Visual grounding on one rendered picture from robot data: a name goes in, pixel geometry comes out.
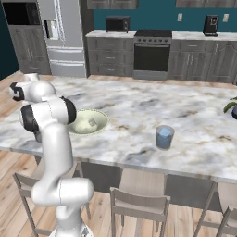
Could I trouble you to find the pale green bowl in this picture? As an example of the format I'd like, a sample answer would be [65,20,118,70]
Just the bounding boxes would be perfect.
[66,108,110,136]

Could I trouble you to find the glass of water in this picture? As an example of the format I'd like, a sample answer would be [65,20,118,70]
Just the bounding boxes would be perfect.
[155,124,176,151]

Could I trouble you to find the grey base drawer cabinets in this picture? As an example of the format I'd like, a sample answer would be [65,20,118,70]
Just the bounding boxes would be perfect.
[85,35,135,78]

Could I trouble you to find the black and silver stove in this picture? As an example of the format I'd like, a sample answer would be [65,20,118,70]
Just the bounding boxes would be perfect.
[132,29,173,81]

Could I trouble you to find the beige wooden stool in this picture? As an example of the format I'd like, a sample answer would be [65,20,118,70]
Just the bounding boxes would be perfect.
[193,180,237,237]
[109,168,171,237]
[12,157,93,237]

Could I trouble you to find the silver fridge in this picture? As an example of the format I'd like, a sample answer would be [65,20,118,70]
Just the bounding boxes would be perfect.
[36,0,88,79]

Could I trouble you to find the black microwave oven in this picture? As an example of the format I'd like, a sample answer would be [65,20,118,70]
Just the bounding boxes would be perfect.
[105,15,131,34]

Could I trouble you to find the grey island base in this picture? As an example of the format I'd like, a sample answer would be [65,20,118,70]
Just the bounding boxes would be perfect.
[32,153,224,214]

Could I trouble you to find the grey base door cabinets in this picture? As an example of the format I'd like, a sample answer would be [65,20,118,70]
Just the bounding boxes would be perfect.
[168,39,237,84]

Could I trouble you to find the green plant in dark pot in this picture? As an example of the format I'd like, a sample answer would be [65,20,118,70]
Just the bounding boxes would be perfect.
[223,95,237,120]

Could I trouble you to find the grey tall cupboard with oven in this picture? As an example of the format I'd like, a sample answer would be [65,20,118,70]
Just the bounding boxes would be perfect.
[1,0,52,76]

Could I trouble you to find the black coffee machine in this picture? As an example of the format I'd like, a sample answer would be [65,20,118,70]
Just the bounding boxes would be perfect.
[202,14,220,38]

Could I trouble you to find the grey wall cupboards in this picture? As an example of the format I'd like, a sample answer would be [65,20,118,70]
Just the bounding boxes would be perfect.
[175,0,237,9]
[85,0,140,10]

